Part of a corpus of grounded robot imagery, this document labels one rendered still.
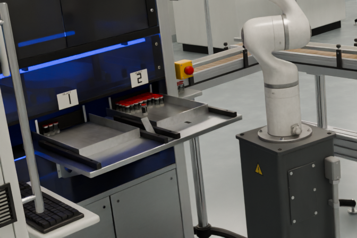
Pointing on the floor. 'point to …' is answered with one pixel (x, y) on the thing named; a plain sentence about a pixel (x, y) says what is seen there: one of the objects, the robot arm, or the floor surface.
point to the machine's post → (162, 16)
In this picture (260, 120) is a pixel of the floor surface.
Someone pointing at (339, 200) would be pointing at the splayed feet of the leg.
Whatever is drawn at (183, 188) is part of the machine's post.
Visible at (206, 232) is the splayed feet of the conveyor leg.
